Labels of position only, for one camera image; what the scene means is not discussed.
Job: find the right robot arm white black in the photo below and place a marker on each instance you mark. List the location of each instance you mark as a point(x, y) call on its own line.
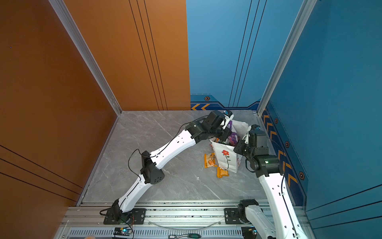
point(285, 224)

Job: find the green circuit board left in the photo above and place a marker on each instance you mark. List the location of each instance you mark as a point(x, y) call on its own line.
point(123, 233)

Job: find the purple Fox's candy bag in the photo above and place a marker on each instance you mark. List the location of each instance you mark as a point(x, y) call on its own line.
point(233, 138)

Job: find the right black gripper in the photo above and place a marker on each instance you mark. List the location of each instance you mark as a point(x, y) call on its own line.
point(238, 149)

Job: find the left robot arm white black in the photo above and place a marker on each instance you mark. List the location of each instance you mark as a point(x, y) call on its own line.
point(151, 172)

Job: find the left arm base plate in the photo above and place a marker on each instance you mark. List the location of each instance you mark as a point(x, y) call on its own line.
point(135, 217)

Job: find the white paper bag with flower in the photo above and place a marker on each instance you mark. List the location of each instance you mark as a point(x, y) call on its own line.
point(225, 156)

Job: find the aluminium front rail frame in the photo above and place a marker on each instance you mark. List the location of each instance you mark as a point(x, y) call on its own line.
point(164, 218)

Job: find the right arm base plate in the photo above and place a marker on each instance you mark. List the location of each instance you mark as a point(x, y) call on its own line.
point(233, 217)

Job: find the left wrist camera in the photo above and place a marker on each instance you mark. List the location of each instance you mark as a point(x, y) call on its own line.
point(228, 114)

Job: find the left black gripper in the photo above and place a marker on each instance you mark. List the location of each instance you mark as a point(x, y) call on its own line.
point(226, 135)

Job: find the green handled screwdriver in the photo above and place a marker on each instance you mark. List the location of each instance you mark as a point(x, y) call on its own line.
point(187, 236)

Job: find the aluminium corner post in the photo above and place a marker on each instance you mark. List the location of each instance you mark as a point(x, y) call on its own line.
point(291, 41)
point(75, 35)

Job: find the left aluminium corner post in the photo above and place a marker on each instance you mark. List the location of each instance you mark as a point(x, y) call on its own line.
point(75, 35)

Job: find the right aluminium corner post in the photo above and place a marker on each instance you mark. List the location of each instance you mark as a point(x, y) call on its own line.
point(291, 41)

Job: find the orange yellow snack pouch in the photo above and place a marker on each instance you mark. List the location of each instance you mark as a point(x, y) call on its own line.
point(209, 160)

